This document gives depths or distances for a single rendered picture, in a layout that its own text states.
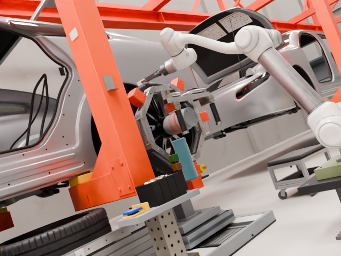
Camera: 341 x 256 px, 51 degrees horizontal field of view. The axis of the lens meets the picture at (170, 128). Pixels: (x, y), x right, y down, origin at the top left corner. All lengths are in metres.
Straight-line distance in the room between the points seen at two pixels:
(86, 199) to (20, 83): 4.19
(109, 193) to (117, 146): 0.31
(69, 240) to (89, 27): 1.13
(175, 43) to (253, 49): 0.56
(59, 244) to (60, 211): 4.10
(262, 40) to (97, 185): 1.21
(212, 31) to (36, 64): 3.02
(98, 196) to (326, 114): 1.32
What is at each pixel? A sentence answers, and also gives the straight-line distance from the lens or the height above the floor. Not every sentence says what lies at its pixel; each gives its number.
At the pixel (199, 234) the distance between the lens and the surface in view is 2.32.
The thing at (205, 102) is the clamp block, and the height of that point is 0.92.
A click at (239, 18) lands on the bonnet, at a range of 5.57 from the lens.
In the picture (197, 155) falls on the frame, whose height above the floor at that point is 0.60.
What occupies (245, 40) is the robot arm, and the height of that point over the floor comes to 1.06.
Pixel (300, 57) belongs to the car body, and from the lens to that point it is 5.59.
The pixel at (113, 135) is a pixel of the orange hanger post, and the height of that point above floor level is 0.86.
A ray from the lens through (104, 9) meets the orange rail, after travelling 6.01.
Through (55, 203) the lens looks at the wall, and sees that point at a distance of 5.95.
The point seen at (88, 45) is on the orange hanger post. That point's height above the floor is 1.37.
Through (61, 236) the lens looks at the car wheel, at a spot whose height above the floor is 0.46.
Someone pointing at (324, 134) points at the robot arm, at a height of 0.52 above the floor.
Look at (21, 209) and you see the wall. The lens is 5.74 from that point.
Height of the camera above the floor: 0.64
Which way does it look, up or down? 5 degrees up
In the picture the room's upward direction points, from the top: 19 degrees counter-clockwise
